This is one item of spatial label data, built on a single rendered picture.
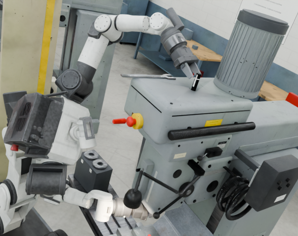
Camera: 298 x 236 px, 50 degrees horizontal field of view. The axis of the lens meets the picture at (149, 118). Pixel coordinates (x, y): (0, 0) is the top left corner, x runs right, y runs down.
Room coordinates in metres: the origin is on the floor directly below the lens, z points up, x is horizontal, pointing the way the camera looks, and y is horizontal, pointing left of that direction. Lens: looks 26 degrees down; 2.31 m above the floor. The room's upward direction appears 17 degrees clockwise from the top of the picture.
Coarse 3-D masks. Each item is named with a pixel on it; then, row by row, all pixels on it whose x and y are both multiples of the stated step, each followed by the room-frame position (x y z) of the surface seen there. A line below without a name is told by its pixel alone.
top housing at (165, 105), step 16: (144, 80) 1.14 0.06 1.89; (160, 80) 1.19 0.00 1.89; (176, 80) 1.25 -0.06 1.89; (192, 80) 1.31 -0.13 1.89; (208, 80) 1.37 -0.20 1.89; (128, 96) 1.14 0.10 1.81; (144, 96) 1.07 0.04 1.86; (160, 96) 1.03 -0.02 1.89; (176, 96) 1.08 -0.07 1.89; (192, 96) 1.12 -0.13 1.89; (208, 96) 1.17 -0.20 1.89; (224, 96) 1.23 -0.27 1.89; (128, 112) 1.12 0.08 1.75; (144, 112) 1.05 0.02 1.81; (160, 112) 0.99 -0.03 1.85; (176, 112) 0.99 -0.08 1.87; (192, 112) 1.04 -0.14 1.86; (208, 112) 1.09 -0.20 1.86; (224, 112) 1.15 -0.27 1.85; (240, 112) 1.22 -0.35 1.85; (144, 128) 1.03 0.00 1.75; (160, 128) 0.97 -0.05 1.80; (176, 128) 1.01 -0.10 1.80
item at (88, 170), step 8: (88, 152) 1.67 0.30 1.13; (96, 152) 1.69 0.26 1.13; (80, 160) 1.63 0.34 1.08; (88, 160) 1.61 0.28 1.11; (96, 160) 1.61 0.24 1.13; (80, 168) 1.62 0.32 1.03; (88, 168) 1.56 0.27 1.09; (96, 168) 1.55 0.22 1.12; (104, 168) 1.57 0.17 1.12; (80, 176) 1.61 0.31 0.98; (88, 176) 1.55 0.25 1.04; (96, 176) 1.51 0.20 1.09; (104, 176) 1.56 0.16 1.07; (88, 184) 1.54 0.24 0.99; (96, 184) 1.52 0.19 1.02; (104, 184) 1.57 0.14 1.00; (88, 192) 1.53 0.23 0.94
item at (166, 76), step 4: (124, 76) 1.11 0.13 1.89; (128, 76) 1.12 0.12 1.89; (132, 76) 1.13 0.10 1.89; (136, 76) 1.14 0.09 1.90; (140, 76) 1.15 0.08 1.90; (144, 76) 1.17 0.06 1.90; (148, 76) 1.18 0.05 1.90; (152, 76) 1.19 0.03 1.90; (156, 76) 1.20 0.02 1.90; (160, 76) 1.22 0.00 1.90; (164, 76) 1.23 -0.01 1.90; (168, 76) 1.26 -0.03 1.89
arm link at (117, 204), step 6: (120, 198) 1.17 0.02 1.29; (96, 204) 1.15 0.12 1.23; (102, 204) 1.11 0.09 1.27; (108, 204) 1.11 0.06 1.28; (114, 204) 1.13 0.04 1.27; (120, 204) 1.13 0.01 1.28; (96, 210) 1.11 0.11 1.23; (102, 210) 1.10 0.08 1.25; (108, 210) 1.10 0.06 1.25; (114, 210) 1.11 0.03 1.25; (120, 210) 1.12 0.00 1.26; (96, 216) 1.09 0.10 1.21; (102, 216) 1.09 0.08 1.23; (108, 216) 1.10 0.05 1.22; (114, 216) 1.12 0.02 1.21
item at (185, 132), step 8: (192, 128) 1.03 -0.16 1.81; (200, 128) 1.05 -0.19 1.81; (208, 128) 1.07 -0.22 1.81; (216, 128) 1.10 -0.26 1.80; (224, 128) 1.13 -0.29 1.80; (232, 128) 1.15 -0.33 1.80; (240, 128) 1.18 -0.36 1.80; (248, 128) 1.22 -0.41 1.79; (168, 136) 0.97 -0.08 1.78; (176, 136) 0.96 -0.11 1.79; (184, 136) 0.99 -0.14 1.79; (192, 136) 1.01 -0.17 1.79; (200, 136) 1.04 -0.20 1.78
